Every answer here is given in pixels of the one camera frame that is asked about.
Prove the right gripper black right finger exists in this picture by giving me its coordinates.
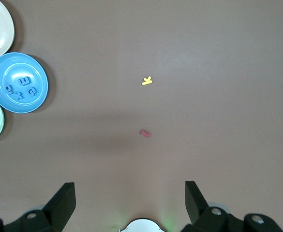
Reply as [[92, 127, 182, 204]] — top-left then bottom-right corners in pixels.
[[179, 180, 283, 232]]

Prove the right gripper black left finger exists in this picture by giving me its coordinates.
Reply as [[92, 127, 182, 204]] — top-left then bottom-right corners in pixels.
[[0, 182, 76, 232]]

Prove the blue foam letter E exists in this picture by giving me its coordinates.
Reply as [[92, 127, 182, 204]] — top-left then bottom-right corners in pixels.
[[16, 76, 32, 87]]

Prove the brown table cover mat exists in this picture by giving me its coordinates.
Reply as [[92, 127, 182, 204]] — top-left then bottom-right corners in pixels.
[[0, 0, 283, 232]]

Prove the blue plate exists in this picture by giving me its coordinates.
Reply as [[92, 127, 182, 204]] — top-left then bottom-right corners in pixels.
[[0, 52, 49, 114]]

